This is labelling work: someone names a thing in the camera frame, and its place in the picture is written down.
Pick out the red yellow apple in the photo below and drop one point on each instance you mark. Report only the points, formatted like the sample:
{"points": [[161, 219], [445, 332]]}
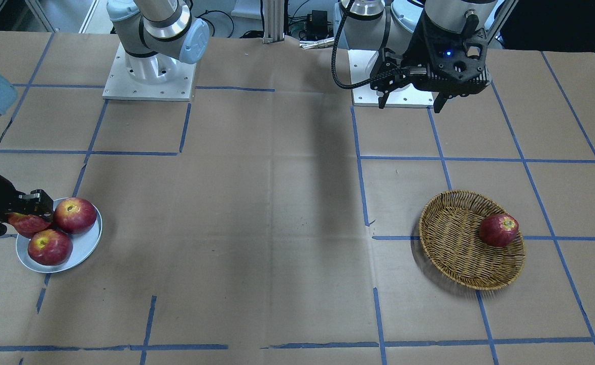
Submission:
{"points": [[27, 225]]}

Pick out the red apple on plate back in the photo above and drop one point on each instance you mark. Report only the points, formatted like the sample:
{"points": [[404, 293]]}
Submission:
{"points": [[75, 215]]}

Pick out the red apple on plate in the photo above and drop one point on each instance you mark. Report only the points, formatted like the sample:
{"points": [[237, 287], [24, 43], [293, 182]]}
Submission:
{"points": [[50, 247], [75, 215]]}

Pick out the red apple on plate front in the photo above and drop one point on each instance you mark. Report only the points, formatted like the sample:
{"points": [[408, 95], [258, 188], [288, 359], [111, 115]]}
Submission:
{"points": [[50, 247]]}

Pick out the light blue plate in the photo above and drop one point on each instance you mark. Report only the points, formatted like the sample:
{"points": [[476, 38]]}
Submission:
{"points": [[83, 247]]}

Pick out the dark red apple in basket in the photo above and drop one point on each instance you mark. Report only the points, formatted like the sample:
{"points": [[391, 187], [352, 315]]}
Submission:
{"points": [[498, 230]]}

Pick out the aluminium frame post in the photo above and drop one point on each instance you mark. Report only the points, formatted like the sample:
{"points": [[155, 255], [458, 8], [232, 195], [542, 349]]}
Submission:
{"points": [[274, 21]]}

